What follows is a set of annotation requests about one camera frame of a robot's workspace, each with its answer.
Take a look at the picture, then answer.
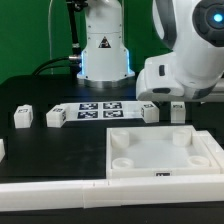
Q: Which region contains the black cable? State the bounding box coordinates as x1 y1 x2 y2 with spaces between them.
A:
32 55 83 77

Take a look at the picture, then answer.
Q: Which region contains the white sheet with fiducial markers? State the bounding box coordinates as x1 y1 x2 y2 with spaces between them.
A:
64 101 141 121

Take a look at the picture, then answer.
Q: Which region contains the grey thin cable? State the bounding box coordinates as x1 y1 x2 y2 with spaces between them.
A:
47 0 55 75

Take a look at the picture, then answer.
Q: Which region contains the white front obstacle bar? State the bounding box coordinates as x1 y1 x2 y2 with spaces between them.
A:
0 174 224 212

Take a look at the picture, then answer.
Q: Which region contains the white obstacle bar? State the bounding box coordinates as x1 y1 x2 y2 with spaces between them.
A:
0 139 5 162
197 131 224 174
0 174 224 212

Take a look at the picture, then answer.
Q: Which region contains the white left obstacle bar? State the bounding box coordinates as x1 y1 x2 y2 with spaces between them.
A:
0 139 5 162

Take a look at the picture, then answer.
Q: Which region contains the white right obstacle bar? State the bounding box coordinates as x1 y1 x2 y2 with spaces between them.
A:
197 131 224 174

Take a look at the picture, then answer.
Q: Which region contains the white square tabletop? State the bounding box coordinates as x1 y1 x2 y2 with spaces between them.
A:
106 125 221 179

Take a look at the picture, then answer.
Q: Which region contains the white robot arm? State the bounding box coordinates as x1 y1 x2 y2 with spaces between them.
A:
66 0 224 101

